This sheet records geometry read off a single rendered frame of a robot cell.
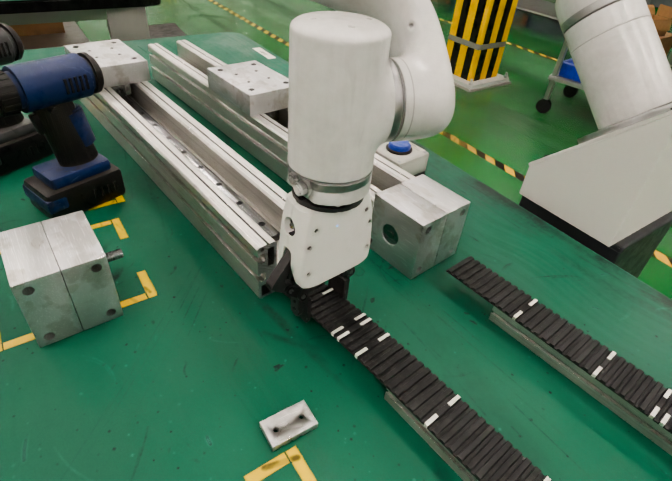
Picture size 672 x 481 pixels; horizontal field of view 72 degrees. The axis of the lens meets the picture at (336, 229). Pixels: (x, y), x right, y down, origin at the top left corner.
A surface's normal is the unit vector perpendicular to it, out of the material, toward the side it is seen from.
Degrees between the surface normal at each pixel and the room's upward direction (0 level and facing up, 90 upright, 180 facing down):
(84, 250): 0
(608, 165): 90
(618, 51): 70
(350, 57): 90
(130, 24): 90
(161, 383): 0
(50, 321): 90
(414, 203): 0
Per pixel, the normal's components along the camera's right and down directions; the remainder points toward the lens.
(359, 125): 0.47, 0.56
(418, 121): 0.29, 0.70
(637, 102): -0.48, 0.16
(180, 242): 0.07, -0.79
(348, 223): 0.66, 0.47
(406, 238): -0.77, 0.34
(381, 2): -0.55, 0.72
